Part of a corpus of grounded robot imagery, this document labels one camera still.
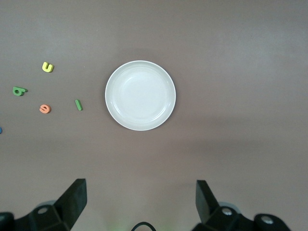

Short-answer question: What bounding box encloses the yellow foam letter u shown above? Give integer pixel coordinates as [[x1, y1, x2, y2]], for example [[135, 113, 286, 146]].
[[41, 62, 54, 73]]

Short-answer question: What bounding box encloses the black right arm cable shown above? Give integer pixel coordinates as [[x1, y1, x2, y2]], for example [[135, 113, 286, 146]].
[[131, 221, 156, 231]]

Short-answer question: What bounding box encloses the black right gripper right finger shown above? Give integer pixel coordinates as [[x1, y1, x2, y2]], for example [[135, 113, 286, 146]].
[[192, 180, 293, 231]]

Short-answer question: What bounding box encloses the beige round plate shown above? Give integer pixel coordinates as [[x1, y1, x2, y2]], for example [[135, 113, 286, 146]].
[[104, 60, 177, 132]]

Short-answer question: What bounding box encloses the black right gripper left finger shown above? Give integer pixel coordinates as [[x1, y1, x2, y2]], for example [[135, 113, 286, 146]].
[[14, 178, 87, 231]]

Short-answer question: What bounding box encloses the green foam letter b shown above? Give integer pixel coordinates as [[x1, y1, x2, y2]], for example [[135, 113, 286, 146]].
[[12, 86, 28, 97]]

